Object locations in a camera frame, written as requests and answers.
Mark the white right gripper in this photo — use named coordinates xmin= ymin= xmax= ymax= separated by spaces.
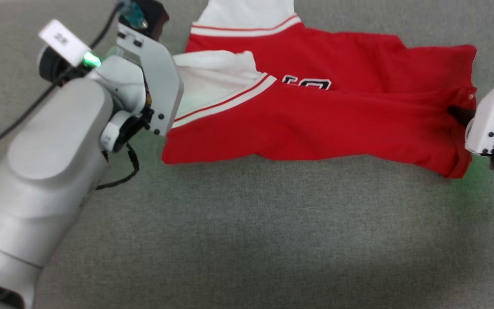
xmin=447 ymin=73 xmax=494 ymax=156

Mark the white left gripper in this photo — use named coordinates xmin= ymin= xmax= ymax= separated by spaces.
xmin=86 ymin=24 xmax=184 ymax=151

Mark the red and white jersey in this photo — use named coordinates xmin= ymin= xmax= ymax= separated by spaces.
xmin=162 ymin=0 xmax=478 ymax=179

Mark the white label tag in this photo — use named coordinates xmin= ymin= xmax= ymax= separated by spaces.
xmin=38 ymin=19 xmax=93 ymax=68

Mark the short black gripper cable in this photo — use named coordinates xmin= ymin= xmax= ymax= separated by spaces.
xmin=96 ymin=143 xmax=141 ymax=191

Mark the thin black camera cable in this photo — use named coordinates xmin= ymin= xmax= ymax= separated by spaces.
xmin=0 ymin=0 xmax=127 ymax=161

